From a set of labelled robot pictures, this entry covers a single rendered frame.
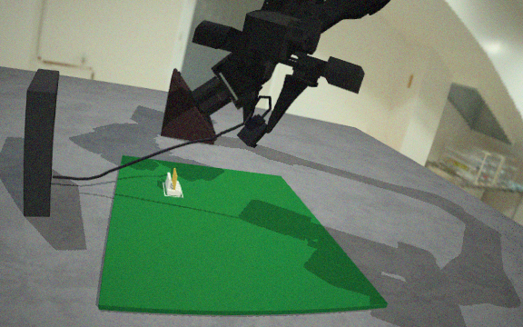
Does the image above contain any green circuit board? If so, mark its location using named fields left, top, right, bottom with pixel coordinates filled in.
left=98, top=158, right=388, bottom=315

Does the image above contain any black cable with plug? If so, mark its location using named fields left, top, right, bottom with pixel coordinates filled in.
left=53, top=95, right=271, bottom=181

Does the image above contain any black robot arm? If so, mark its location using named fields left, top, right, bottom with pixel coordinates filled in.
left=187, top=0, right=390, bottom=123

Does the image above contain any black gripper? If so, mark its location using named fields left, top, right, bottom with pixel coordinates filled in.
left=192, top=0, right=365, bottom=134

